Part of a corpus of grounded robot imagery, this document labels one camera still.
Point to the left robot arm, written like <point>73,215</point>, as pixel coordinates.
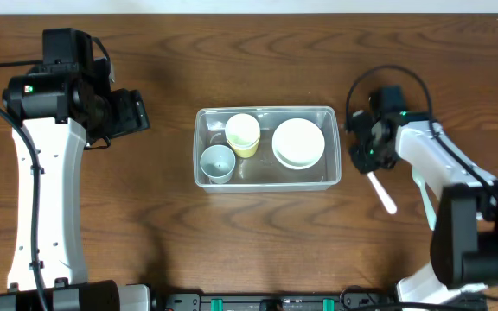
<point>61,108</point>

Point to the white plastic fork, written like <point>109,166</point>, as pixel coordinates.
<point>385,199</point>

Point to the pale green plastic spoon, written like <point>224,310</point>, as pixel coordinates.
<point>429,209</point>

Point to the grey plastic cup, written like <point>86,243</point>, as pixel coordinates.
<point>217,162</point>

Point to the clear plastic container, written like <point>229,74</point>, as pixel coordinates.
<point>263,172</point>

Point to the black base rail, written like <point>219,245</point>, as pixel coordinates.
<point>349,299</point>

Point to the white plastic bowl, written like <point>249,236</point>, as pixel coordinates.
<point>298,143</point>

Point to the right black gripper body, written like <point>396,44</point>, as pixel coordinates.
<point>362,144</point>

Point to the yellow plastic cup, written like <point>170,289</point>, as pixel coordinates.
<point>244,151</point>

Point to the white plastic cup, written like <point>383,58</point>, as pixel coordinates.
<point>242,130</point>

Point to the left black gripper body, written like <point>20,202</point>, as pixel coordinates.
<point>133,112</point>

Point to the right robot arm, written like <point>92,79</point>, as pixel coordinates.
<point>464,244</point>

